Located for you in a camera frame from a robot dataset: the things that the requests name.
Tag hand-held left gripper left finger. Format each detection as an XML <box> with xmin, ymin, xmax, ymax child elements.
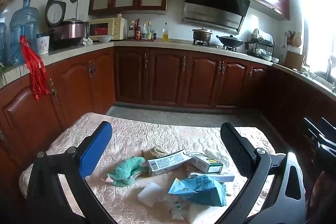
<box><xmin>26</xmin><ymin>121</ymin><xmax>116</xmax><ymax>224</ymax></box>

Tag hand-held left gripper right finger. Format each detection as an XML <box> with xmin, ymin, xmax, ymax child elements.
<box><xmin>210</xmin><ymin>122</ymin><xmax>306</xmax><ymax>224</ymax></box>

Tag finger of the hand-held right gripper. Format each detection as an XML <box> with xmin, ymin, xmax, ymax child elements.
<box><xmin>298</xmin><ymin>117</ymin><xmax>327</xmax><ymax>147</ymax></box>

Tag green and white small box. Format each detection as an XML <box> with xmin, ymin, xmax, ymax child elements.
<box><xmin>189</xmin><ymin>152</ymin><xmax>224</xmax><ymax>174</ymax></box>

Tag silver milk carton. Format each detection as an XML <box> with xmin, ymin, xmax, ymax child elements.
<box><xmin>147</xmin><ymin>148</ymin><xmax>193</xmax><ymax>177</ymax></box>

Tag white long flat box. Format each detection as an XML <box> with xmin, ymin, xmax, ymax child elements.
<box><xmin>188</xmin><ymin>172</ymin><xmax>235</xmax><ymax>183</ymax></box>

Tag teal plush toy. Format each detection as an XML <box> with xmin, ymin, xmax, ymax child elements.
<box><xmin>107</xmin><ymin>156</ymin><xmax>147</xmax><ymax>186</ymax></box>

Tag beige embossed tablecloth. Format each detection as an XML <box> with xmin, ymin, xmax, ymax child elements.
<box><xmin>20</xmin><ymin>112</ymin><xmax>279</xmax><ymax>224</ymax></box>

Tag blue snack bag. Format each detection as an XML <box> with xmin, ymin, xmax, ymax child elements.
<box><xmin>168</xmin><ymin>177</ymin><xmax>227</xmax><ymax>207</ymax></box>

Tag beige crumpled paper ball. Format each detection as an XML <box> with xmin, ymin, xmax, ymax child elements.
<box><xmin>150</xmin><ymin>146</ymin><xmax>170</xmax><ymax>159</ymax></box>

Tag metal faucet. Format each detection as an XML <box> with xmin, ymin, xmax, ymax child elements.
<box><xmin>325</xmin><ymin>56</ymin><xmax>336</xmax><ymax>83</ymax></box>

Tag white foam block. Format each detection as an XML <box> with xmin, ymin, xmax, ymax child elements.
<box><xmin>137</xmin><ymin>181</ymin><xmax>174</xmax><ymax>206</ymax></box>

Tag white plastic bag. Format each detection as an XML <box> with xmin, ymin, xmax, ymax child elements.
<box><xmin>188</xmin><ymin>203</ymin><xmax>229</xmax><ymax>224</ymax></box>

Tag wooden cutting board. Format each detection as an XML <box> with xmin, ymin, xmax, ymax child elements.
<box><xmin>283</xmin><ymin>51</ymin><xmax>305</xmax><ymax>69</ymax></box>

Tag clear plastic wrapper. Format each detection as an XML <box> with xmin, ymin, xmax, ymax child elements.
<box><xmin>169</xmin><ymin>200</ymin><xmax>189</xmax><ymax>220</ymax></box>

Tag hanging utensil holder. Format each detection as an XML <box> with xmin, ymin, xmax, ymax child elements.
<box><xmin>286</xmin><ymin>30</ymin><xmax>302</xmax><ymax>47</ymax></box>

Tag black dish rack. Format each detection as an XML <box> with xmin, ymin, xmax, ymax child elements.
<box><xmin>245</xmin><ymin>29</ymin><xmax>275</xmax><ymax>59</ymax></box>

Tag brown lower kitchen cabinets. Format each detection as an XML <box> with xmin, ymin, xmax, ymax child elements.
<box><xmin>0</xmin><ymin>46</ymin><xmax>336</xmax><ymax>188</ymax></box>

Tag red tassel ornament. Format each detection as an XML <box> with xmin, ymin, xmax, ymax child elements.
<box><xmin>20</xmin><ymin>35</ymin><xmax>50</xmax><ymax>102</ymax></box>

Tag gas stove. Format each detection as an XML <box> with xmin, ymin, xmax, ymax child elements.
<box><xmin>193</xmin><ymin>40</ymin><xmax>238</xmax><ymax>51</ymax></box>

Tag black wok with lid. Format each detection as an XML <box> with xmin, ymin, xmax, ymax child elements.
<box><xmin>216</xmin><ymin>34</ymin><xmax>244</xmax><ymax>47</ymax></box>

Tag bright window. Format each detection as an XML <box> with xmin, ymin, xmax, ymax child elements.
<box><xmin>297</xmin><ymin>0</ymin><xmax>336</xmax><ymax>77</ymax></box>

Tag floral white cup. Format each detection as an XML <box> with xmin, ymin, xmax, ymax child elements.
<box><xmin>36</xmin><ymin>34</ymin><xmax>50</xmax><ymax>55</ymax></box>

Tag cooking pot with lid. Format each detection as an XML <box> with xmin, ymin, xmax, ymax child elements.
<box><xmin>192</xmin><ymin>28</ymin><xmax>213</xmax><ymax>42</ymax></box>

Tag rice cooker with open lid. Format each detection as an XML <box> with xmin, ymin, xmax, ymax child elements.
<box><xmin>45</xmin><ymin>0</ymin><xmax>90</xmax><ymax>50</ymax></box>

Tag cream microwave oven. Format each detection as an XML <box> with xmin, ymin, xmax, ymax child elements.
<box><xmin>89</xmin><ymin>17</ymin><xmax>128</xmax><ymax>41</ymax></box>

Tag beige kitchen countertop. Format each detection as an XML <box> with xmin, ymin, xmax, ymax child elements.
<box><xmin>0</xmin><ymin>39</ymin><xmax>336</xmax><ymax>101</ymax></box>

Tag large blue water jug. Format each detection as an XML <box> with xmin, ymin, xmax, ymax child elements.
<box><xmin>10</xmin><ymin>0</ymin><xmax>40</xmax><ymax>65</ymax></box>
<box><xmin>0</xmin><ymin>22</ymin><xmax>8</xmax><ymax>64</ymax></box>

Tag black range hood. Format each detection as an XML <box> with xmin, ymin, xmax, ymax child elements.
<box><xmin>182</xmin><ymin>0</ymin><xmax>251</xmax><ymax>32</ymax></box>

